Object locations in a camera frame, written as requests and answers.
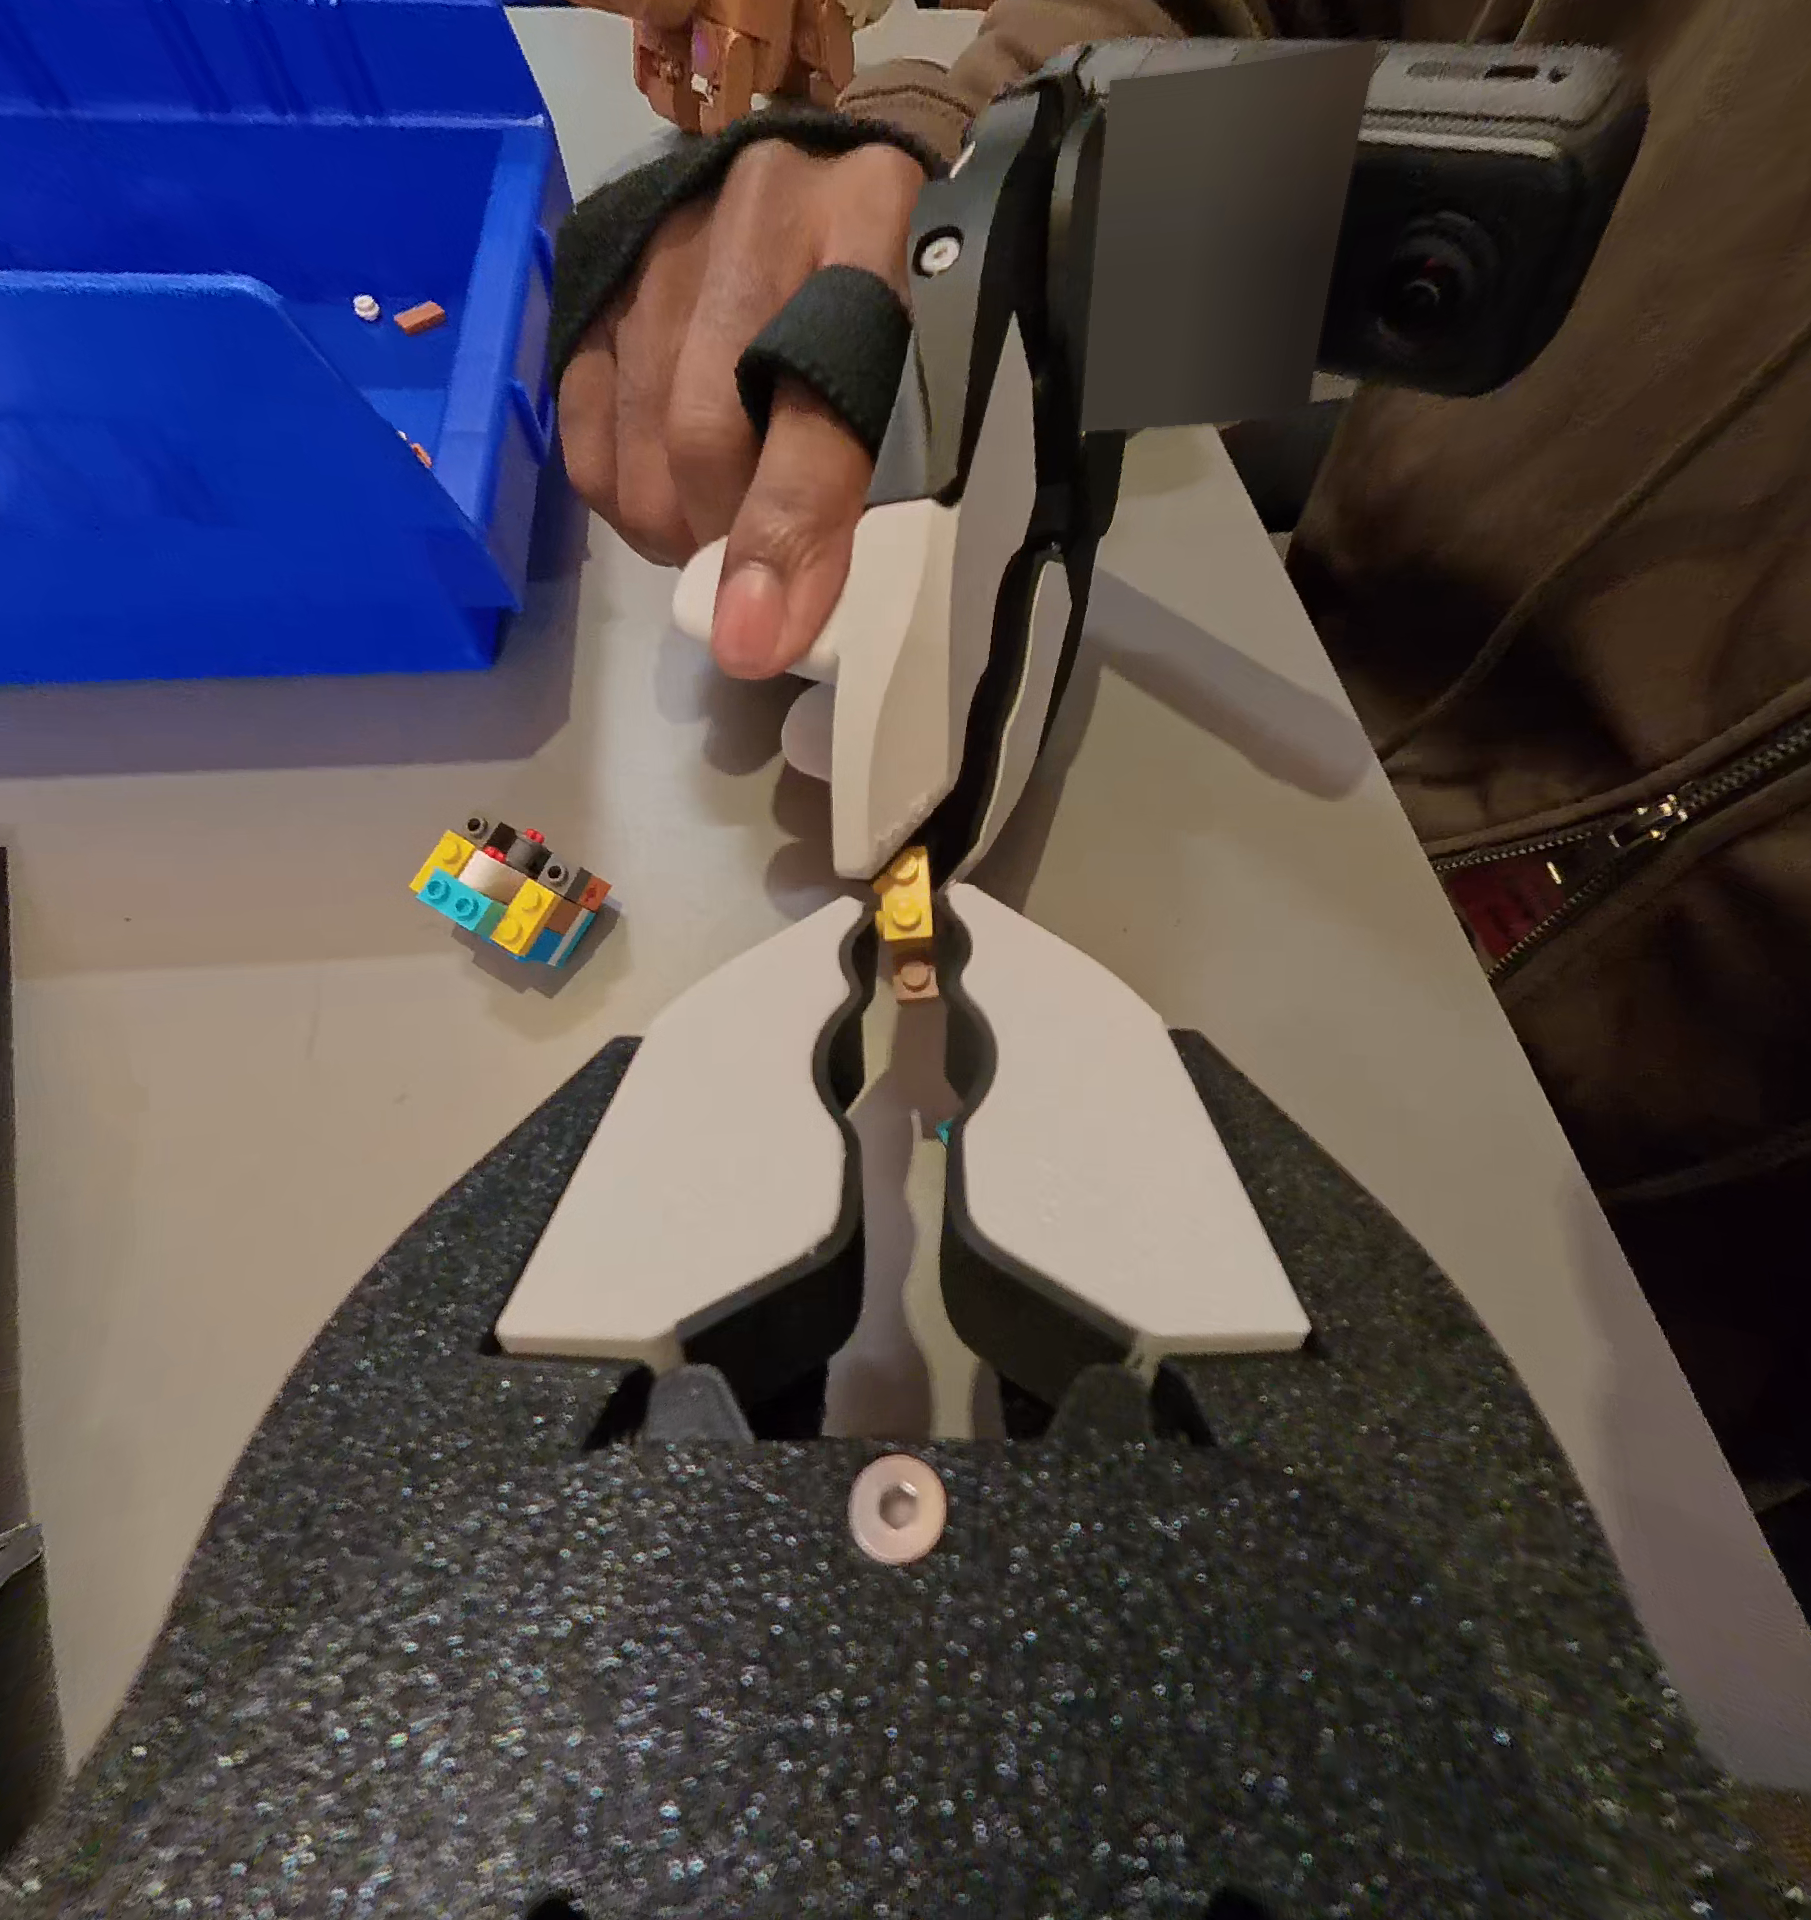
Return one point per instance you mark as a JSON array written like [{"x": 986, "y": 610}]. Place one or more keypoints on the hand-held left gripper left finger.
[{"x": 680, "y": 1185}]

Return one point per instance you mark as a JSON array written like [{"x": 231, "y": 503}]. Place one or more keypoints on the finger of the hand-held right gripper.
[
  {"x": 905, "y": 705},
  {"x": 1052, "y": 660}
]

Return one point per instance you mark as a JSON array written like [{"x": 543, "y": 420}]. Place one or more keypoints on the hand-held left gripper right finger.
[{"x": 1115, "y": 1170}]

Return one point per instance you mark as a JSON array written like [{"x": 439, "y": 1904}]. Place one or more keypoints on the yellow and brown brick assembly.
[{"x": 905, "y": 900}]

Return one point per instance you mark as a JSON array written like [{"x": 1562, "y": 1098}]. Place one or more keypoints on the person's right forearm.
[{"x": 963, "y": 67}]

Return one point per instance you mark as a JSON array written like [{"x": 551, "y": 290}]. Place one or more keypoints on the grey desk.
[{"x": 245, "y": 1126}]

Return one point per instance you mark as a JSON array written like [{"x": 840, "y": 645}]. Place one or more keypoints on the person's right hand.
[{"x": 680, "y": 375}]

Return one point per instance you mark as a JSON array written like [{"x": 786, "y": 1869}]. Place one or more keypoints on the brown brick figure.
[{"x": 741, "y": 61}]

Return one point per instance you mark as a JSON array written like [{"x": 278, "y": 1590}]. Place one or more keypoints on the multicoloured brick model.
[{"x": 515, "y": 900}]

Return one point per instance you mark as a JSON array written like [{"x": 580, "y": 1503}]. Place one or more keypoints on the person's brown jacket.
[{"x": 1595, "y": 675}]

